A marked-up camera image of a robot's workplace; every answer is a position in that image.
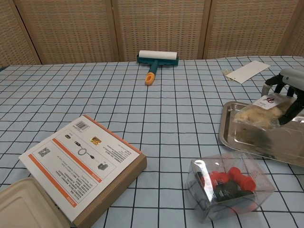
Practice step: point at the stainless steel rectangular tray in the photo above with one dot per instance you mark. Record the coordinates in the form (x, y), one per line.
(242, 140)

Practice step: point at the blue white checked tablecloth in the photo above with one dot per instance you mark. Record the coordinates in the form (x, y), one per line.
(166, 107)

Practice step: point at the beige pulp lunch box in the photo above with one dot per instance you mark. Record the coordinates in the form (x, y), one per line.
(23, 206)

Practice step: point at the white paper card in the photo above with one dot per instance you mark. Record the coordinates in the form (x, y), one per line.
(249, 71)

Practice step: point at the teal lint roller orange tip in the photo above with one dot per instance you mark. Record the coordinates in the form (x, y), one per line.
(156, 55)

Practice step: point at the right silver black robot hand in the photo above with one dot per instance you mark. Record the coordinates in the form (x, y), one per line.
(294, 80)

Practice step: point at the snack bag clear beige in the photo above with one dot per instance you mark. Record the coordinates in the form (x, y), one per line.
(256, 114)

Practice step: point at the brown cardboard box white label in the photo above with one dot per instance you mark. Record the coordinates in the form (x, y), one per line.
(78, 154)

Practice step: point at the woven wooden folding screen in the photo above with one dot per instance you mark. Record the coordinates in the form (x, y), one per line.
(71, 28)

